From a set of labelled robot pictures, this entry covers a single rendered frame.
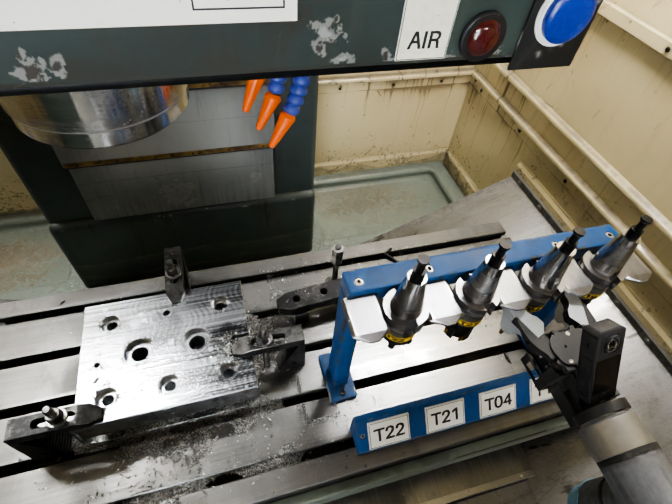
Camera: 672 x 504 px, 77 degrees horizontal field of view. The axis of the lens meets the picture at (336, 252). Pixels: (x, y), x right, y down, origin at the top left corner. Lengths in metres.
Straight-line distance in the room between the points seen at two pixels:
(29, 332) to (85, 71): 0.86
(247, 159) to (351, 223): 0.60
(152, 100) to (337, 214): 1.23
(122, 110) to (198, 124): 0.62
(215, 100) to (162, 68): 0.75
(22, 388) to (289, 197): 0.74
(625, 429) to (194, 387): 0.62
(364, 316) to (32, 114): 0.41
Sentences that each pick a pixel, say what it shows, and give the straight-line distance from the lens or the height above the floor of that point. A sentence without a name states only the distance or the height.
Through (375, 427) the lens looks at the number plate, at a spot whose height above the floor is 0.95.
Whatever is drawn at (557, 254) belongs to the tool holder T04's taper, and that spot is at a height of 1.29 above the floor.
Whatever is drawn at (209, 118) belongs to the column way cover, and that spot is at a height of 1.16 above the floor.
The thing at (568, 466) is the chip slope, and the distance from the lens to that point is 1.16.
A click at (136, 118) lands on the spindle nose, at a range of 0.41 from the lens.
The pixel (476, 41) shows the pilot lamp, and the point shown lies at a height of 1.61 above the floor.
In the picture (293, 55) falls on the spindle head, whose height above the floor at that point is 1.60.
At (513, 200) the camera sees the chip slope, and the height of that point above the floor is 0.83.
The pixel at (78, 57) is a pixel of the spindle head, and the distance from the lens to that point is 0.24.
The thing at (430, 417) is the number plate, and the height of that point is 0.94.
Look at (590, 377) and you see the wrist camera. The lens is 0.64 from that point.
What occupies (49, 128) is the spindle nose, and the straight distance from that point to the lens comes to 0.42.
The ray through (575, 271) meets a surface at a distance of 0.74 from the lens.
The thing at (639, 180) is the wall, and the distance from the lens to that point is 1.19.
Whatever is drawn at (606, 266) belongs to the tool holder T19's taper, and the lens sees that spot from 0.74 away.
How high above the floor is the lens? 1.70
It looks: 50 degrees down
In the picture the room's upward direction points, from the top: 7 degrees clockwise
